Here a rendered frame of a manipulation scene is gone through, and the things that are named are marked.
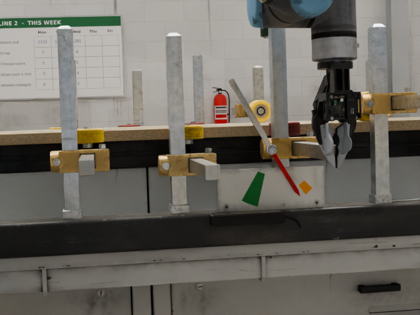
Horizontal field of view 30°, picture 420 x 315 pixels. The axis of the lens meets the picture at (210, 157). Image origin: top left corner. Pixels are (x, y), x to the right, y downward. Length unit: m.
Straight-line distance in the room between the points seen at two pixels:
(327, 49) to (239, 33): 7.63
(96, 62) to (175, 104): 7.24
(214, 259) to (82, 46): 7.30
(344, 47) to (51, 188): 0.88
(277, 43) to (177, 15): 7.27
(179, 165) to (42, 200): 0.41
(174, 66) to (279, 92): 0.26
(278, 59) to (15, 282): 0.81
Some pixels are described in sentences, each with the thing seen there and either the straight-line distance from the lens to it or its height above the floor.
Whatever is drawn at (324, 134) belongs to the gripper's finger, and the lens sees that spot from 1.60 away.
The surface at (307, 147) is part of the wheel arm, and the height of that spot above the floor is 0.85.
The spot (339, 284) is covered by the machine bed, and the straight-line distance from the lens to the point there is 2.23.
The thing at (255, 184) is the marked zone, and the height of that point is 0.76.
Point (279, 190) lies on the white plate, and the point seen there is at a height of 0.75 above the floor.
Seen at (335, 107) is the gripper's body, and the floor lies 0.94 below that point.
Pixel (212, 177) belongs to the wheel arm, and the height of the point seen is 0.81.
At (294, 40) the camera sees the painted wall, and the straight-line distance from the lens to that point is 9.28.
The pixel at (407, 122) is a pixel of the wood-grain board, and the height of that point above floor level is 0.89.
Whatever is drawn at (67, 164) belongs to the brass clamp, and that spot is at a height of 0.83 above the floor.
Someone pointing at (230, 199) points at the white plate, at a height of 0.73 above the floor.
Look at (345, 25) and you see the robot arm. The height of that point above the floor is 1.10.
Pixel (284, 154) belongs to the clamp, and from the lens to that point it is 1.88.
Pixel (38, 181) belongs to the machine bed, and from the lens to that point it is 2.06.
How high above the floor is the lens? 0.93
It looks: 3 degrees down
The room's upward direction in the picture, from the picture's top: 2 degrees counter-clockwise
